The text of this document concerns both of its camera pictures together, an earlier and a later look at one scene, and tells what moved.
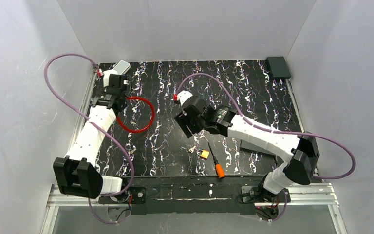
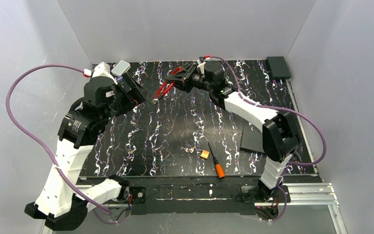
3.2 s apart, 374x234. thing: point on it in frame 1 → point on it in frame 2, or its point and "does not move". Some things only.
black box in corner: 278,67 does not move
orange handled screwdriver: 219,168 does not move
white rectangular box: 122,67 does not move
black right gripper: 184,122 → 189,78
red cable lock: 149,125 → 166,87
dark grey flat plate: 250,146 does not move
